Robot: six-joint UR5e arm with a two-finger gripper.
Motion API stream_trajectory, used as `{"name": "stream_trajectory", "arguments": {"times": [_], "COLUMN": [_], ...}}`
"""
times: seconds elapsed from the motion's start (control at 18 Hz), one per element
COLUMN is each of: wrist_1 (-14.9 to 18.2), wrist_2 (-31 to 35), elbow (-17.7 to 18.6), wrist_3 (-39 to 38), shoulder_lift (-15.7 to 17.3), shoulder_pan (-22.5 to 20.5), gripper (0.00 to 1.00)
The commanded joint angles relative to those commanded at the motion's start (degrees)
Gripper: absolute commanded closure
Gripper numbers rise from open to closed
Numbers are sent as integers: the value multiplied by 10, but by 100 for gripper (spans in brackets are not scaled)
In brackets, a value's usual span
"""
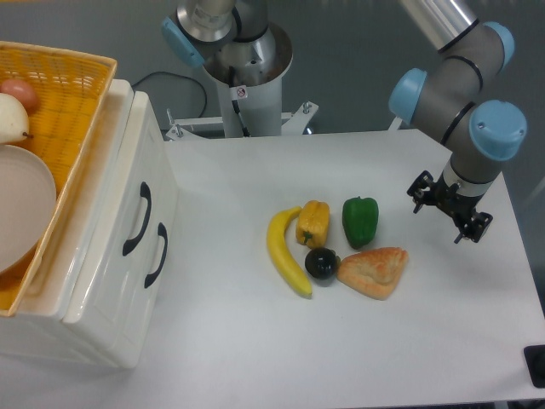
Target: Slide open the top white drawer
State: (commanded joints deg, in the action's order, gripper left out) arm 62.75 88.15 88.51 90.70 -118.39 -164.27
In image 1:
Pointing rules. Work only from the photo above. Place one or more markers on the white plastic drawer cabinet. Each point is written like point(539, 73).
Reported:
point(36, 329)

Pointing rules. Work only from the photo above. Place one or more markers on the green bell pepper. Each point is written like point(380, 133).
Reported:
point(360, 220)

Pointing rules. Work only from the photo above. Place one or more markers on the red apple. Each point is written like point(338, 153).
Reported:
point(23, 92)

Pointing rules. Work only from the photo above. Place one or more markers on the yellow bell pepper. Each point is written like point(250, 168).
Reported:
point(313, 224)

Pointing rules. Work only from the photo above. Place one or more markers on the yellow woven basket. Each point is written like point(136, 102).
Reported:
point(71, 87)

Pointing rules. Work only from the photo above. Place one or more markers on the golden triangular pastry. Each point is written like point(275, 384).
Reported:
point(374, 273)

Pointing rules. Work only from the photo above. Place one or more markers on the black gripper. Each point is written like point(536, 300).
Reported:
point(472, 225)

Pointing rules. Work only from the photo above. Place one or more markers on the black corner object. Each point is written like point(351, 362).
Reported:
point(535, 361)

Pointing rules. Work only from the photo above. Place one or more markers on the beige round plate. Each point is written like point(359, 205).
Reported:
point(28, 200)

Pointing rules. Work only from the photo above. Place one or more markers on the white pear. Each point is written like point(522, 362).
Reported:
point(14, 121)

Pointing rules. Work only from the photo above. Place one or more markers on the yellow banana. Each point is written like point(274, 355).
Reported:
point(280, 255)

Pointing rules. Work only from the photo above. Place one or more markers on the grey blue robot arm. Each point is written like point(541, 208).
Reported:
point(480, 137)

